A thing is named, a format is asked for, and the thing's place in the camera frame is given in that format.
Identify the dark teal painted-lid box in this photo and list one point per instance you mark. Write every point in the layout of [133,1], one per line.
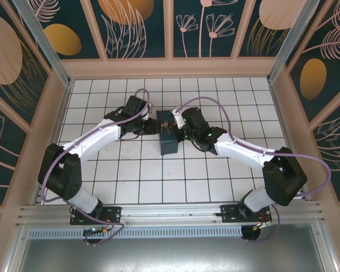
[168,144]

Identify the black base plate left arm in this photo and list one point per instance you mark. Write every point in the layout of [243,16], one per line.
[113,214]

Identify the black base plate right arm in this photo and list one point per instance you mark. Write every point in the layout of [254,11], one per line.
[229,214]

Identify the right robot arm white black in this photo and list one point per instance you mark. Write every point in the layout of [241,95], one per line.
[238,148]

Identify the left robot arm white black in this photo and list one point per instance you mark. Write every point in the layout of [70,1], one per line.
[96,136]

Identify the grey metal sheet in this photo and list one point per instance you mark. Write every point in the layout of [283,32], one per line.
[170,255]

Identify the aluminium mounting rail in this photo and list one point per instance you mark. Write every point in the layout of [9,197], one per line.
[170,212]

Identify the aluminium frame post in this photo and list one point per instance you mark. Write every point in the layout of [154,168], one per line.
[289,39]
[45,42]

